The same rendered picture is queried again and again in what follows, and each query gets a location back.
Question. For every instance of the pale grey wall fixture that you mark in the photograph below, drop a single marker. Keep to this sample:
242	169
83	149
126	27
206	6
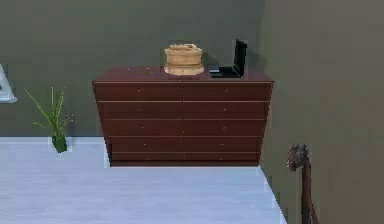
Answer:
4	90

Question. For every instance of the tan wooden round basket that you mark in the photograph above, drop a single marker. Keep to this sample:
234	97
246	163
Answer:
183	59

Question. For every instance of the green house plant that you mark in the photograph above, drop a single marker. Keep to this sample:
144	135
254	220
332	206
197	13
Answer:
56	123

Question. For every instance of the black open laptop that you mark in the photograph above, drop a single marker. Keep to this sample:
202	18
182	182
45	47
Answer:
237	63

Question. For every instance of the dark red chest of drawers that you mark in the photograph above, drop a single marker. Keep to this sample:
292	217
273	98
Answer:
182	123

